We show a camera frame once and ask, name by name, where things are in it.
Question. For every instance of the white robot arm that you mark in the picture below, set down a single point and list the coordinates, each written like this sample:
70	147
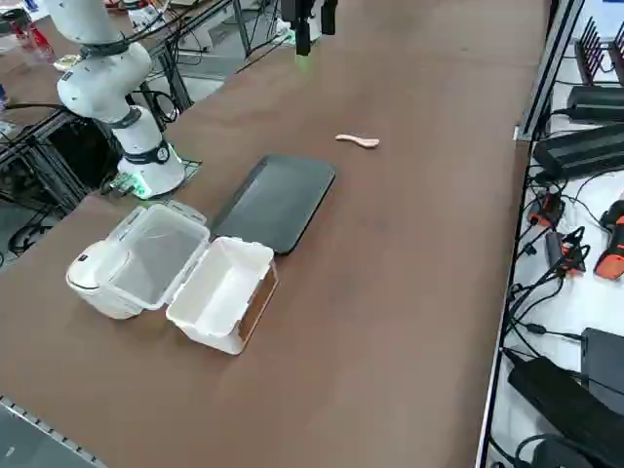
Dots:
102	78
317	24

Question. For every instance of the white rectangular container box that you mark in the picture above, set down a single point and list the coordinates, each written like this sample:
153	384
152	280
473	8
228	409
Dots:
219	292

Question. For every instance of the small wooden spoon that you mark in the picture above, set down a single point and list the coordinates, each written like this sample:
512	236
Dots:
361	141

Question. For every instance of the dark grey rectangular tray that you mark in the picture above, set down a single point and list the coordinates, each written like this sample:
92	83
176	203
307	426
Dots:
278	205

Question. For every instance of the red bottle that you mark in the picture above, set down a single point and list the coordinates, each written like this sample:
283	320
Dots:
41	44

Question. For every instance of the dark red peg rack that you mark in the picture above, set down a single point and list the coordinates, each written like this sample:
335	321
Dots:
592	53

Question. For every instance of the small orange black clamp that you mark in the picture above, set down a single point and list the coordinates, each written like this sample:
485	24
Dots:
548	209

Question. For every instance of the small white round bin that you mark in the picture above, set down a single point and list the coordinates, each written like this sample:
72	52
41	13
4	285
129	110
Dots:
85	278

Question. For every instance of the orange black clip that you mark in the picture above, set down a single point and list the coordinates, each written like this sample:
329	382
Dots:
573	253

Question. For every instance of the orange and black tool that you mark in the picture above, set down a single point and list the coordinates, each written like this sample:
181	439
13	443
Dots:
615	253

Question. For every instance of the black flat box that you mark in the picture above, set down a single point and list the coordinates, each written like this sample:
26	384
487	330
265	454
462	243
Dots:
607	365

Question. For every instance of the long black power adapter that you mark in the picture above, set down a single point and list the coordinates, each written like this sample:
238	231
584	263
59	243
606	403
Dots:
560	404

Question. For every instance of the aluminium frame post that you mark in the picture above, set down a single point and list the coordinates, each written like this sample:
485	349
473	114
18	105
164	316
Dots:
541	83

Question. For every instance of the black metal frame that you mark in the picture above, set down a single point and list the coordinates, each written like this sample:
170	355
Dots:
44	161

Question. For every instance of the aluminium rail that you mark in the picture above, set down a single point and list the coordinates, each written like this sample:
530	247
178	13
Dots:
29	429

